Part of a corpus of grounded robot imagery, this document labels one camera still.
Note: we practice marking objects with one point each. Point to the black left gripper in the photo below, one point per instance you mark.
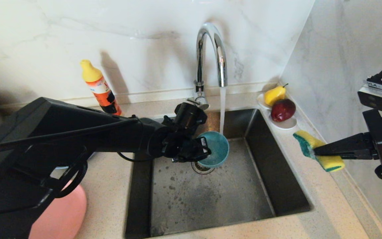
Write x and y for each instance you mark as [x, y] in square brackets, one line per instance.
[177, 139]

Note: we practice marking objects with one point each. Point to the teal bowl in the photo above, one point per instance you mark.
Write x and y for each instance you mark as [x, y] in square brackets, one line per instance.
[216, 149]

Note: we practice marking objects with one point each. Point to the yellow green sponge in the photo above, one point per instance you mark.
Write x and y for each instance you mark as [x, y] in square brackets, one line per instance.
[333, 162]

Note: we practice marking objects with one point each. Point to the chrome gooseneck faucet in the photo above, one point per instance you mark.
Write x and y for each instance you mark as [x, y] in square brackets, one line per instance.
[200, 66]

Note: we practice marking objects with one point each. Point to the orange dish soap bottle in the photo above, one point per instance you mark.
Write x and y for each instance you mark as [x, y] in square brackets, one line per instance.
[98, 86]

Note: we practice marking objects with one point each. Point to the blue grey plate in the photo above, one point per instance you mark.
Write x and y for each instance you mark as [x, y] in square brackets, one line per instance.
[61, 167]

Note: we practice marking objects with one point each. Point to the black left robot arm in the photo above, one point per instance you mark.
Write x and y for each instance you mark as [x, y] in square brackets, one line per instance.
[45, 132]

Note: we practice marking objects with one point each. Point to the metal sink drain strainer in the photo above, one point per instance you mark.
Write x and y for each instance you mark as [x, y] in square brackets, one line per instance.
[201, 169]

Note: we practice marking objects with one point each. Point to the stainless steel sink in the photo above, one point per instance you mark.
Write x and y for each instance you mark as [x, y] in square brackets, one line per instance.
[211, 199]

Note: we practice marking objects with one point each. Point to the white fruit dish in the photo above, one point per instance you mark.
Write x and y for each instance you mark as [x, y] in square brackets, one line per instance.
[286, 125]

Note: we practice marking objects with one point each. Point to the red apple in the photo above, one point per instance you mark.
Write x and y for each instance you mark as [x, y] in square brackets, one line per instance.
[282, 110]

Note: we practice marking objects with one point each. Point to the yellow pear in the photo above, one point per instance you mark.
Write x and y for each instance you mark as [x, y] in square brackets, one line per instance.
[274, 95]

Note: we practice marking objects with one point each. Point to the pink plate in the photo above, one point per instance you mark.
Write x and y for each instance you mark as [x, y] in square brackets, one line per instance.
[61, 215]

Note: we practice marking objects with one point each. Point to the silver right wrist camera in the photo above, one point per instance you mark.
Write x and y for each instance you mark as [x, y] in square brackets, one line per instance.
[376, 96]

